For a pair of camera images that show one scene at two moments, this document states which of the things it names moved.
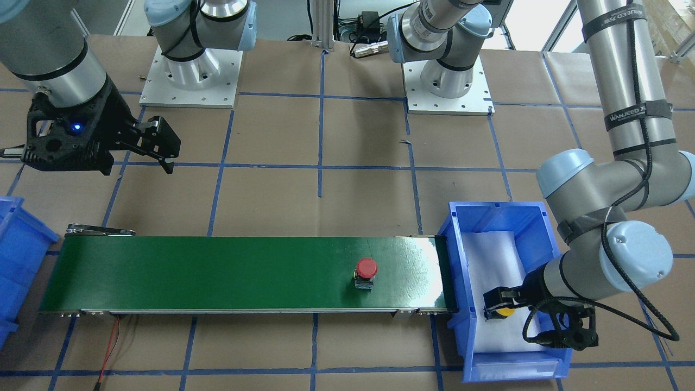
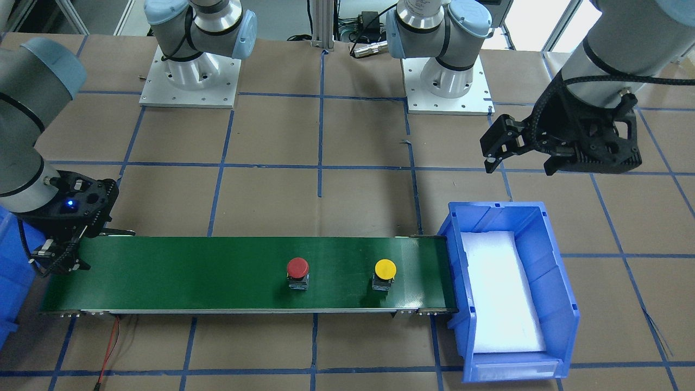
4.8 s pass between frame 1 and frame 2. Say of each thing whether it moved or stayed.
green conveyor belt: stayed
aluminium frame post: stayed
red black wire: stayed
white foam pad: stayed
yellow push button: moved
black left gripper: moved
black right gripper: moved
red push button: moved
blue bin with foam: stayed
